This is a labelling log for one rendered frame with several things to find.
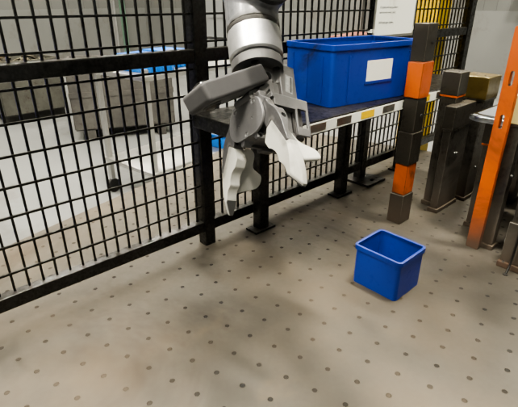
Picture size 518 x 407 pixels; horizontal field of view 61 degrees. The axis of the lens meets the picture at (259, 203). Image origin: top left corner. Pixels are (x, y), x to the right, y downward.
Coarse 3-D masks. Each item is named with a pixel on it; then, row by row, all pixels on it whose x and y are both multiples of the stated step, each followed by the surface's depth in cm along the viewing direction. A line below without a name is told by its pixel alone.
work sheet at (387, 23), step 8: (376, 0) 122; (384, 0) 124; (392, 0) 127; (400, 0) 130; (408, 0) 132; (416, 0) 135; (376, 8) 123; (384, 8) 125; (392, 8) 128; (400, 8) 131; (408, 8) 134; (376, 16) 124; (384, 16) 127; (392, 16) 129; (400, 16) 132; (408, 16) 135; (376, 24) 125; (384, 24) 128; (392, 24) 131; (400, 24) 133; (408, 24) 136; (368, 32) 127; (376, 32) 126; (384, 32) 129; (392, 32) 132; (400, 32) 135; (408, 32) 138
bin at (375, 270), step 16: (368, 240) 93; (384, 240) 96; (400, 240) 92; (368, 256) 88; (384, 256) 85; (400, 256) 94; (416, 256) 86; (368, 272) 90; (384, 272) 86; (400, 272) 84; (416, 272) 90; (384, 288) 88; (400, 288) 87
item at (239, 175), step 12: (228, 156) 59; (240, 156) 58; (252, 156) 60; (228, 168) 59; (240, 168) 58; (252, 168) 61; (228, 180) 59; (240, 180) 61; (252, 180) 62; (228, 192) 59; (228, 204) 59
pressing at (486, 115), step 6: (486, 108) 110; (492, 108) 109; (474, 114) 103; (480, 114) 102; (486, 114) 104; (492, 114) 104; (474, 120) 103; (480, 120) 101; (486, 120) 101; (492, 120) 100
